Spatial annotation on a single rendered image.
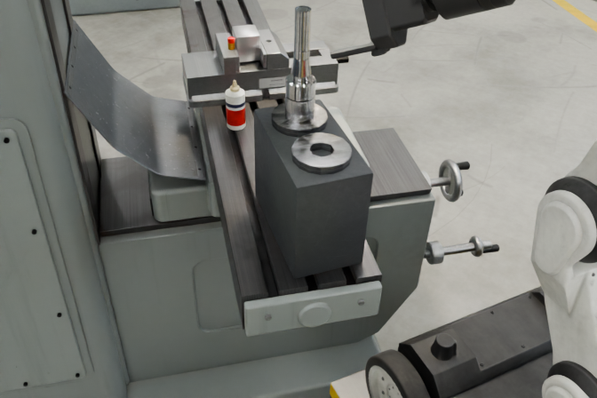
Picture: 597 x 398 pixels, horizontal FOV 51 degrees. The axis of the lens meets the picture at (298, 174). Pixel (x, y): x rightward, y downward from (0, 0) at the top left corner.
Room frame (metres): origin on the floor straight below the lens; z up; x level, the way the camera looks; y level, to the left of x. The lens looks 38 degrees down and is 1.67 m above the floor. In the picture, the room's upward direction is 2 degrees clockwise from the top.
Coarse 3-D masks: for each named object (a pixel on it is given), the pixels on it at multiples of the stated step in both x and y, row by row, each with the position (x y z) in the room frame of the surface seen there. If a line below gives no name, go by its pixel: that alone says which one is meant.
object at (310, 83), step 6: (288, 78) 0.85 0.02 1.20; (312, 78) 0.85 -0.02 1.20; (288, 84) 0.84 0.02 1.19; (294, 84) 0.83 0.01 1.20; (300, 84) 0.83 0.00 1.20; (306, 84) 0.83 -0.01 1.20; (312, 84) 0.83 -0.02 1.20; (294, 90) 0.83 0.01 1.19; (300, 90) 0.83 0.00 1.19; (306, 90) 0.83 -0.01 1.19
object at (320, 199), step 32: (256, 128) 0.87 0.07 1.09; (288, 128) 0.81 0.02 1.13; (320, 128) 0.82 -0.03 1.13; (256, 160) 0.87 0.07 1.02; (288, 160) 0.74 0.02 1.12; (320, 160) 0.73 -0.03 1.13; (352, 160) 0.75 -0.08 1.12; (256, 192) 0.88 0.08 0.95; (288, 192) 0.71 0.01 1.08; (320, 192) 0.69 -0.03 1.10; (352, 192) 0.71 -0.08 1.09; (288, 224) 0.71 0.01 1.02; (320, 224) 0.69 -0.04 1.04; (352, 224) 0.71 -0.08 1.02; (288, 256) 0.71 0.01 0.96; (320, 256) 0.69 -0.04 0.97; (352, 256) 0.71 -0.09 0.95
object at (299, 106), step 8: (288, 88) 0.84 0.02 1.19; (288, 96) 0.84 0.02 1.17; (296, 96) 0.83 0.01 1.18; (304, 96) 0.83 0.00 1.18; (312, 96) 0.84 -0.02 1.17; (288, 104) 0.84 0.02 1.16; (296, 104) 0.83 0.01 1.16; (304, 104) 0.83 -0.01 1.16; (312, 104) 0.84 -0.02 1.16; (288, 112) 0.83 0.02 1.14; (296, 112) 0.83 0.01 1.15; (304, 112) 0.83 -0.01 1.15; (312, 112) 0.84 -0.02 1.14; (296, 120) 0.83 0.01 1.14; (304, 120) 0.83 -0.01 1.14
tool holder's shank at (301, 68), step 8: (296, 8) 0.85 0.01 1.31; (304, 8) 0.85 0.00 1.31; (296, 16) 0.84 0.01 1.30; (304, 16) 0.84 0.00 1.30; (296, 24) 0.84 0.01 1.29; (304, 24) 0.84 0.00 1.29; (296, 32) 0.84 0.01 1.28; (304, 32) 0.84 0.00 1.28; (296, 40) 0.84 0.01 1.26; (304, 40) 0.84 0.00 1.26; (296, 48) 0.84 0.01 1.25; (304, 48) 0.84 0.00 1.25; (296, 56) 0.84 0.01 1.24; (304, 56) 0.84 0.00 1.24; (296, 64) 0.84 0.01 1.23; (304, 64) 0.84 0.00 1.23; (296, 72) 0.84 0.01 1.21; (304, 72) 0.84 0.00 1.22; (296, 80) 0.84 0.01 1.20; (304, 80) 0.84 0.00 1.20
